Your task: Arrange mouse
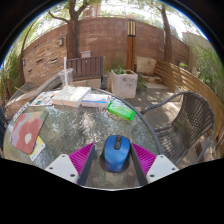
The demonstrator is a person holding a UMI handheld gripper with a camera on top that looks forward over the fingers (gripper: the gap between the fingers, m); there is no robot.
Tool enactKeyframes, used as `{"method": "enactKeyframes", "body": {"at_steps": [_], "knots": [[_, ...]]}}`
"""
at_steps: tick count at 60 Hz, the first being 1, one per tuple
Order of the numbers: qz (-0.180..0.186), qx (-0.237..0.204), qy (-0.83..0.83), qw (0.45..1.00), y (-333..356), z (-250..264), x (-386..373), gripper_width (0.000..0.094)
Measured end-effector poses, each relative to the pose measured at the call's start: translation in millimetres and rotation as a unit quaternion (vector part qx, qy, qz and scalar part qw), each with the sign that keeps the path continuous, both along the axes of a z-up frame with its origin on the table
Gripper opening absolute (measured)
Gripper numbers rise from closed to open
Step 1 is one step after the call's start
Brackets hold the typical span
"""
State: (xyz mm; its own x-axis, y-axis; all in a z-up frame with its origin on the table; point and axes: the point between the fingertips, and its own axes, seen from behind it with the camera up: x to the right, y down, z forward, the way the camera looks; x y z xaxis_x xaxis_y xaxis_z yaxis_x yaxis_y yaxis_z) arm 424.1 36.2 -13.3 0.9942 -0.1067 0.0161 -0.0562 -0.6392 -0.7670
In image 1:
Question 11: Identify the white book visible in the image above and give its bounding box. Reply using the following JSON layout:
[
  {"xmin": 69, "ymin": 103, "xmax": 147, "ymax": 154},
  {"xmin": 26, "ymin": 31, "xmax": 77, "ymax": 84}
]
[{"xmin": 51, "ymin": 85, "xmax": 92, "ymax": 108}]

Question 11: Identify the white drinking straw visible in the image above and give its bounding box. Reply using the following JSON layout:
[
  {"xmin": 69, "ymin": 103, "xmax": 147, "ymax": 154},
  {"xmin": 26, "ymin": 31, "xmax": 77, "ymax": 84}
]
[{"xmin": 63, "ymin": 56, "xmax": 69, "ymax": 87}]

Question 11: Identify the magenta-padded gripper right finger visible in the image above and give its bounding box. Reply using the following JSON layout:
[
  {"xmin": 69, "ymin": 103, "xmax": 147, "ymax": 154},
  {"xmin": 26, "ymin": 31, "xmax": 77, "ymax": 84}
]
[{"xmin": 130, "ymin": 142, "xmax": 180, "ymax": 187}]

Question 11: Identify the stone raised planter bed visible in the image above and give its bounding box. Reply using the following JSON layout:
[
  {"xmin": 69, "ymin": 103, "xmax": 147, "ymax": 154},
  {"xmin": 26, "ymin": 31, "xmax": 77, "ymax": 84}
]
[{"xmin": 4, "ymin": 73, "xmax": 63, "ymax": 112}]

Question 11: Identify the green wipes pack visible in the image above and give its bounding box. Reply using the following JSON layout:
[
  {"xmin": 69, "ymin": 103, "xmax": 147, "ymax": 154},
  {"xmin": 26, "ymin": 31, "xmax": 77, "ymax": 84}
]
[{"xmin": 106, "ymin": 101, "xmax": 137, "ymax": 122}]

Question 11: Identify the forked tree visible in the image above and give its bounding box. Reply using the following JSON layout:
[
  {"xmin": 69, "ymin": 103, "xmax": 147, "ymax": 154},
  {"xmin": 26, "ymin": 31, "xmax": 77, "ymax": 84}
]
[{"xmin": 48, "ymin": 0, "xmax": 101, "ymax": 61}]

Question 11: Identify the red floral mouse pad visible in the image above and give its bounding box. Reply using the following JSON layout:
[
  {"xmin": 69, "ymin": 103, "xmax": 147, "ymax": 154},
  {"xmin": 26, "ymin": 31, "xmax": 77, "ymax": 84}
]
[{"xmin": 9, "ymin": 109, "xmax": 50, "ymax": 155}]

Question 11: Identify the wooden slat fence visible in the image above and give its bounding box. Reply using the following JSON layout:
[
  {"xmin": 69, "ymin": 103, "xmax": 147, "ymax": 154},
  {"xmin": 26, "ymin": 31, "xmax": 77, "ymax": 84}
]
[{"xmin": 154, "ymin": 60, "xmax": 224, "ymax": 148}]

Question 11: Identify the white square planter with plant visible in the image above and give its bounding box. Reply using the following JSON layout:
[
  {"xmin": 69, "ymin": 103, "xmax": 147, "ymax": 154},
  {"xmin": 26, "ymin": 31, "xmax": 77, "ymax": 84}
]
[{"xmin": 109, "ymin": 67, "xmax": 139, "ymax": 100}]

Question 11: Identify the black metal chair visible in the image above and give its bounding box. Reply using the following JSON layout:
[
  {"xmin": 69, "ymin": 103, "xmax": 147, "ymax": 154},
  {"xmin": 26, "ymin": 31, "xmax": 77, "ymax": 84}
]
[{"xmin": 0, "ymin": 106, "xmax": 7, "ymax": 143}]

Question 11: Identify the white and blue tissue pack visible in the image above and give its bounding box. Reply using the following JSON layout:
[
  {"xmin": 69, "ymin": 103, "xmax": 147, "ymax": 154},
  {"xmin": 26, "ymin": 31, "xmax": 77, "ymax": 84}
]
[{"xmin": 81, "ymin": 93, "xmax": 112, "ymax": 109}]

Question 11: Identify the grey wicker chair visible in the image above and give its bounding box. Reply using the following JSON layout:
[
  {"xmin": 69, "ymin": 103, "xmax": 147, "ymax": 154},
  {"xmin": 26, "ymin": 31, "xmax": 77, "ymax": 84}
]
[{"xmin": 139, "ymin": 90, "xmax": 216, "ymax": 166}]

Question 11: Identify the wooden garden lamp post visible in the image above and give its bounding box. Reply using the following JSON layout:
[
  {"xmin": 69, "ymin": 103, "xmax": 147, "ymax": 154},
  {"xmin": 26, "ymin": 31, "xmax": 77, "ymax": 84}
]
[{"xmin": 125, "ymin": 19, "xmax": 138, "ymax": 72}]

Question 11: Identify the colourful sticker sheet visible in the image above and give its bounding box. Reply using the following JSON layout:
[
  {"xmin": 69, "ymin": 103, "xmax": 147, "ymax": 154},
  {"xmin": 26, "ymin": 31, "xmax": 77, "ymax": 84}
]
[{"xmin": 29, "ymin": 90, "xmax": 63, "ymax": 108}]

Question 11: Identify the dark wooden bench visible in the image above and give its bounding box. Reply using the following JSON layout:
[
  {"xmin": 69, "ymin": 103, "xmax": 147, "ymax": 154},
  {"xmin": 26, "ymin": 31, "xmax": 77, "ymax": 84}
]
[{"xmin": 65, "ymin": 55, "xmax": 105, "ymax": 88}]

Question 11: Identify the blue and black computer mouse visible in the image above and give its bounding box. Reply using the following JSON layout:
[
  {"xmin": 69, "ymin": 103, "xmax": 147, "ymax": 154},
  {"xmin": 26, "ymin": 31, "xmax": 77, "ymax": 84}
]
[{"xmin": 99, "ymin": 134, "xmax": 132, "ymax": 174}]

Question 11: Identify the beige stone block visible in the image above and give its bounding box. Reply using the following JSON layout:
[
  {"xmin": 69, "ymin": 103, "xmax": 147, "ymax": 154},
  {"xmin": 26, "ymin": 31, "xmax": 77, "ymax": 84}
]
[{"xmin": 136, "ymin": 56, "xmax": 158, "ymax": 76}]

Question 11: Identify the grey wall box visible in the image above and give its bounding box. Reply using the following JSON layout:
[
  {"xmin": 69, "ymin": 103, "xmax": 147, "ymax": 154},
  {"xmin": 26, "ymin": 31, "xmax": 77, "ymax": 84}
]
[{"xmin": 80, "ymin": 50, "xmax": 92, "ymax": 59}]

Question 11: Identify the slim tree trunk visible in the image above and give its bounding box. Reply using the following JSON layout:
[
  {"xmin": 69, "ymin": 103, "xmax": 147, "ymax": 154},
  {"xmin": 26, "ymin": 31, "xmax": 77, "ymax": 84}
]
[{"xmin": 159, "ymin": 3, "xmax": 174, "ymax": 64}]

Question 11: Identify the clear plastic cup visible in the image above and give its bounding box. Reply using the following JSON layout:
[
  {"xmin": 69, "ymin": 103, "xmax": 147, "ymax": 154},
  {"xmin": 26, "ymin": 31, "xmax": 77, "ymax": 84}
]
[{"xmin": 58, "ymin": 67, "xmax": 74, "ymax": 88}]

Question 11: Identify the white license plate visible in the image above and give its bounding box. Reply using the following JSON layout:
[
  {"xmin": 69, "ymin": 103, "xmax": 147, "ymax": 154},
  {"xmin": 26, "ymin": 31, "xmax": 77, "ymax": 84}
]
[{"xmin": 7, "ymin": 101, "xmax": 32, "ymax": 133}]

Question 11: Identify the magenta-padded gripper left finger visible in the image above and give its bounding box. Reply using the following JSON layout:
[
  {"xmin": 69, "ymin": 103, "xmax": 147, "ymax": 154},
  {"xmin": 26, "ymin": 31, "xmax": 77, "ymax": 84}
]
[{"xmin": 44, "ymin": 142, "xmax": 96, "ymax": 187}]

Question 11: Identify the yellow printed card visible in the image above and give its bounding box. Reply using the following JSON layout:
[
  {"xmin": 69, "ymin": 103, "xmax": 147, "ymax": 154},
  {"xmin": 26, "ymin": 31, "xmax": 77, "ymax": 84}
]
[{"xmin": 28, "ymin": 134, "xmax": 46, "ymax": 162}]

